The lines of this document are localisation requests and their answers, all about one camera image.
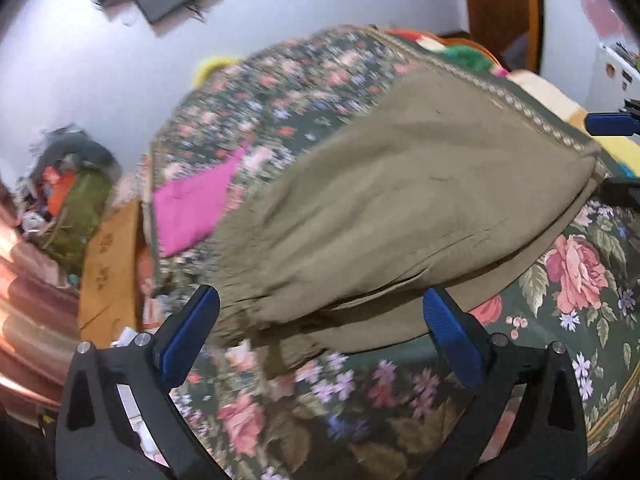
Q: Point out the colourful striped blanket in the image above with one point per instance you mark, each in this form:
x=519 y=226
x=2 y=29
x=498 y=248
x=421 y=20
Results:
x=525 y=75

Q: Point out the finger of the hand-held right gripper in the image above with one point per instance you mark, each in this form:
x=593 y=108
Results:
x=612 y=123

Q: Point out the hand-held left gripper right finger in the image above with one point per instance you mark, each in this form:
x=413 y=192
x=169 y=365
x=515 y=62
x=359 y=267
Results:
x=451 y=336

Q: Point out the pink cloth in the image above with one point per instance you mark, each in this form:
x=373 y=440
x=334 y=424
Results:
x=192 y=205

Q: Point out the olive green pants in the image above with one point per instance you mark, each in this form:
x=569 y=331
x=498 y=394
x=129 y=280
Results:
x=400 y=210

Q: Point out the striped curtain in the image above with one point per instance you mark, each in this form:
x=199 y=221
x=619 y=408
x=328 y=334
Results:
x=30 y=320

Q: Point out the white cabinet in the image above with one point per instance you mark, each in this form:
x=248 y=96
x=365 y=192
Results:
x=612 y=80

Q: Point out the floral bed blanket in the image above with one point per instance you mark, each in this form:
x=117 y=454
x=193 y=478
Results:
x=310 y=270

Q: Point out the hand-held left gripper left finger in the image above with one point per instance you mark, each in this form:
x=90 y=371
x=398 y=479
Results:
x=186 y=336

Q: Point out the yellow plush toy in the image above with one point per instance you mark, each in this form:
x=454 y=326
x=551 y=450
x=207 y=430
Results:
x=212 y=69

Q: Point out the pile of clothes and bags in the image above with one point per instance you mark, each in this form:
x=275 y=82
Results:
x=67 y=195

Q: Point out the wooden door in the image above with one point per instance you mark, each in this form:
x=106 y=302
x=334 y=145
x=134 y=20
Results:
x=502 y=7

